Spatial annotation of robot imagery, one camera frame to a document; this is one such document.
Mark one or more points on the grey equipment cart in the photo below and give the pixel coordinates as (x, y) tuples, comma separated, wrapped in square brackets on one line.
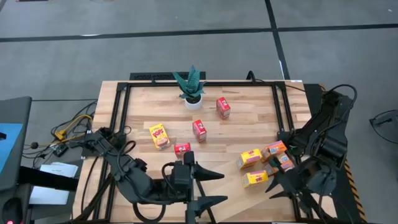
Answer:
[(18, 109)]

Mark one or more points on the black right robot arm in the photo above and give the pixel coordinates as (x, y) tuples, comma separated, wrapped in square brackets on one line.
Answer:
[(329, 146)]

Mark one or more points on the red Froot Loops cereal box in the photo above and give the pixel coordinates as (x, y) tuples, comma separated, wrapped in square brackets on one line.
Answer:
[(182, 148), (223, 107), (199, 130)]

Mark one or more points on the black ball knob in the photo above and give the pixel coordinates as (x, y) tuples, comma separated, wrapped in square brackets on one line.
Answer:
[(34, 145)]

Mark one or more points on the black mat with hazard stripe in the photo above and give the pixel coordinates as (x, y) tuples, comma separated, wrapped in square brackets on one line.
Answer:
[(357, 199)]

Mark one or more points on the green plant in white pot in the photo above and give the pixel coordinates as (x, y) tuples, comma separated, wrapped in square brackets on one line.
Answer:
[(191, 87)]

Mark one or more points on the yellow Corn Pops cereal box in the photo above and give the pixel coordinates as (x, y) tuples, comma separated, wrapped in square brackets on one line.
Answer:
[(255, 179), (159, 137), (248, 158)]

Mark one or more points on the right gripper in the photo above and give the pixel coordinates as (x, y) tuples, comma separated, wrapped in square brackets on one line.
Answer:
[(311, 183)]

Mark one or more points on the black power adapter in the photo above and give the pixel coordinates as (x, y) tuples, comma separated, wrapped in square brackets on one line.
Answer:
[(60, 150)]

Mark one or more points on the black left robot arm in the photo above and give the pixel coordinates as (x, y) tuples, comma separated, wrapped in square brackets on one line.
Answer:
[(136, 183)]

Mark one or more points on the blue panel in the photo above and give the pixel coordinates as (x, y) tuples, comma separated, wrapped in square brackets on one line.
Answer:
[(9, 140)]

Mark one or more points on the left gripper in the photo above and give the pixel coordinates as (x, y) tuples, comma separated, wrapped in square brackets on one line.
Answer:
[(182, 180)]

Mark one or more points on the white paper sheets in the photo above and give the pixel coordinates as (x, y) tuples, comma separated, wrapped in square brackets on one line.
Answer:
[(62, 169)]

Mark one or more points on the black stand bar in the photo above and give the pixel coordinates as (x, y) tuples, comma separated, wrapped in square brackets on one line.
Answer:
[(46, 180)]

